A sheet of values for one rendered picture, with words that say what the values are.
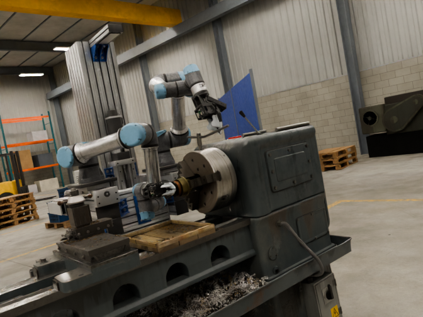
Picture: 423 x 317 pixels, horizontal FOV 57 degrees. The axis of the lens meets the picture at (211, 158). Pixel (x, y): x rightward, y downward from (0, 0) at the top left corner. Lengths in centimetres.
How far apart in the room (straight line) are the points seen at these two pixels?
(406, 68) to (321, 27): 292
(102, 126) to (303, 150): 125
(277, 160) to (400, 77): 1012
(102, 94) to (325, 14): 1097
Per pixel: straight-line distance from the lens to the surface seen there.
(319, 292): 221
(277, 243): 201
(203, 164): 185
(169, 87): 192
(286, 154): 206
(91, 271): 146
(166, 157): 252
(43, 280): 170
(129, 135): 198
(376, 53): 1229
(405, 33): 1205
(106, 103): 261
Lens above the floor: 129
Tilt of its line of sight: 3 degrees down
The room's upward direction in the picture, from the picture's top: 10 degrees counter-clockwise
